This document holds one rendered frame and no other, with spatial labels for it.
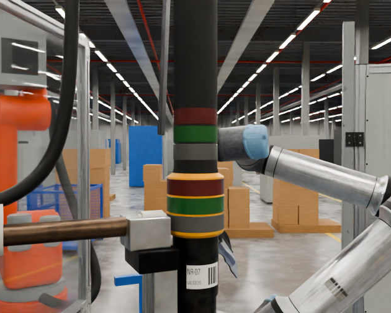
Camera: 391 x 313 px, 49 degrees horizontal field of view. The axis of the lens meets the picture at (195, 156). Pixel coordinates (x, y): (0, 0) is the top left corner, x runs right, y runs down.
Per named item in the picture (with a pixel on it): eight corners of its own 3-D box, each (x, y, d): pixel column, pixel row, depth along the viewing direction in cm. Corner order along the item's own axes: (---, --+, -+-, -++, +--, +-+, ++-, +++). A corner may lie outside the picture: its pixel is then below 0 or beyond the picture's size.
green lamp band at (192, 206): (179, 217, 30) (179, 199, 30) (159, 208, 34) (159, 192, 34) (234, 212, 31) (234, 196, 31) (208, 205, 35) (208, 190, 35)
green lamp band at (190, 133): (183, 142, 30) (183, 125, 30) (167, 143, 33) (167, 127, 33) (225, 142, 31) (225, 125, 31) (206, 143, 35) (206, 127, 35)
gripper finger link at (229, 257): (241, 281, 90) (213, 247, 91) (235, 277, 96) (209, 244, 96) (252, 272, 91) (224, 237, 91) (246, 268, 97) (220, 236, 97)
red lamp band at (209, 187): (179, 197, 30) (179, 180, 30) (158, 192, 34) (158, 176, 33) (234, 195, 31) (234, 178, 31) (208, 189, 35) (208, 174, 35)
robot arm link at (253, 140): (269, 131, 101) (223, 135, 103) (264, 118, 90) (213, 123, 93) (271, 164, 99) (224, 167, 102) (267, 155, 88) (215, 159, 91)
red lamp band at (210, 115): (183, 123, 30) (183, 106, 30) (167, 126, 33) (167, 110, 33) (225, 125, 31) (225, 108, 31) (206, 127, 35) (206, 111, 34)
